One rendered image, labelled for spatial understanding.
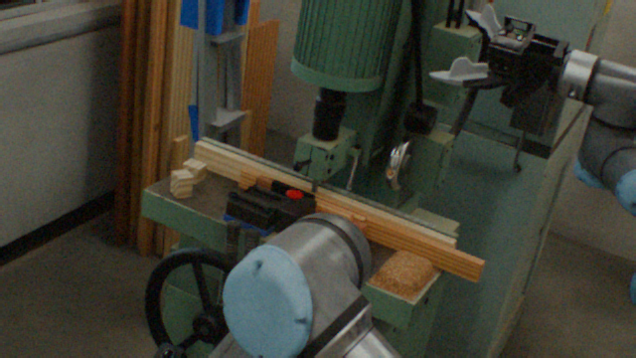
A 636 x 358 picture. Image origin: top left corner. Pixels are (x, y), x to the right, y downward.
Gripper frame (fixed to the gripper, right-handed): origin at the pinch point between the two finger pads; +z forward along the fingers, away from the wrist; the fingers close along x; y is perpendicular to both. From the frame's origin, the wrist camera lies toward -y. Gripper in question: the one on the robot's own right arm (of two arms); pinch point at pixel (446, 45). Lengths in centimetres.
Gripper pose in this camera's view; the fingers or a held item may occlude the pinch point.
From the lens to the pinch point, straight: 147.4
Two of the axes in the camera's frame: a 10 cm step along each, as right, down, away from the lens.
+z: -8.7, -3.3, 3.5
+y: -1.3, -5.4, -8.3
